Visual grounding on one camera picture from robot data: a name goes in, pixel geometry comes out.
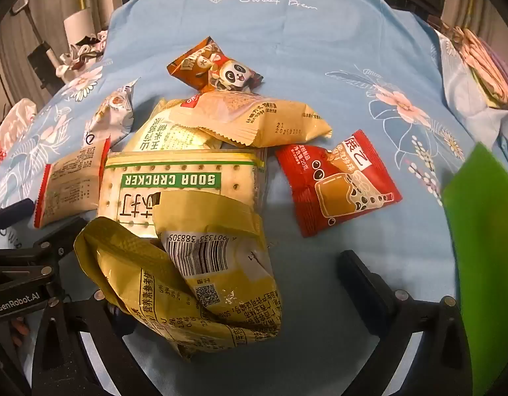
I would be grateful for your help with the beige red-edged snack packet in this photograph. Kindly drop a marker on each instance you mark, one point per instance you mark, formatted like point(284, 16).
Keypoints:
point(68, 181)

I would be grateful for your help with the white blue-striped snack packet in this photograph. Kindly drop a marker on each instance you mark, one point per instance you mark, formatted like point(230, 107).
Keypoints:
point(109, 119)

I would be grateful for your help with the crumpled wrapper pile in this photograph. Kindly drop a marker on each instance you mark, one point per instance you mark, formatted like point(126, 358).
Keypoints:
point(83, 55)

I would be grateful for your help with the orange panda snack packet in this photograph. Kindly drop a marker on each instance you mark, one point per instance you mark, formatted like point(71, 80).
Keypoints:
point(229, 74)

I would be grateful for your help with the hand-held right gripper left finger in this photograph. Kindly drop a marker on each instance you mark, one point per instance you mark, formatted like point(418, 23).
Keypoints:
point(85, 338)

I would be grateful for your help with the black stick vacuum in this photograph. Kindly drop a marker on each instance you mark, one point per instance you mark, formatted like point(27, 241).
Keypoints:
point(41, 60)

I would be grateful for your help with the white cylinder bin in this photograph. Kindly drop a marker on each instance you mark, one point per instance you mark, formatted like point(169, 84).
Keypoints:
point(78, 27)

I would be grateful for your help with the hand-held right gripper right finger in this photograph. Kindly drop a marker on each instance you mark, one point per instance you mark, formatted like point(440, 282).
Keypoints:
point(361, 280)

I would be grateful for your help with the blue floral bedsheet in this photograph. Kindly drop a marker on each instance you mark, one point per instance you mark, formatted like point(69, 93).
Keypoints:
point(278, 41)

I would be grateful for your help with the floral folded quilt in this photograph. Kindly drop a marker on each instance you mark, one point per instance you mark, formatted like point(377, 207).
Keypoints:
point(485, 57)

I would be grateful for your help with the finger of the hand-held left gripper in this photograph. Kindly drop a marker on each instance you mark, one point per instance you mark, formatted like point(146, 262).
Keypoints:
point(64, 237)
point(15, 214)

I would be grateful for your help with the green box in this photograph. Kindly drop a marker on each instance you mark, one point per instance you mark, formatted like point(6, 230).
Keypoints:
point(485, 235)

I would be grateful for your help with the white plastic bag red print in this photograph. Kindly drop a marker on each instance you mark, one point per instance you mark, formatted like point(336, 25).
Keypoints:
point(15, 123)

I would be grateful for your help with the pale yellow-green snack packet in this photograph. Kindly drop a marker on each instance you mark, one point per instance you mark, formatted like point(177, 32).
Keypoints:
point(163, 132)

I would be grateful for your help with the blue pillow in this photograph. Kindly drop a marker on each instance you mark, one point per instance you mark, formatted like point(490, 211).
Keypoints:
point(464, 99)

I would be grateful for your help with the yellow snack packet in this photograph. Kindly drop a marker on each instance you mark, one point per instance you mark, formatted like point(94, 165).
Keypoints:
point(221, 264)

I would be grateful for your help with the soda cracker pack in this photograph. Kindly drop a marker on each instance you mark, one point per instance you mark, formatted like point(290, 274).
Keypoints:
point(130, 210)

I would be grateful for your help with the red snack packet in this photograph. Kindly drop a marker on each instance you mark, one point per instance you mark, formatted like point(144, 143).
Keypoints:
point(340, 189)

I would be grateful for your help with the beige biscuit packet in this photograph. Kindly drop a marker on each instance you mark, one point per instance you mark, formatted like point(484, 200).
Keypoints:
point(254, 115)

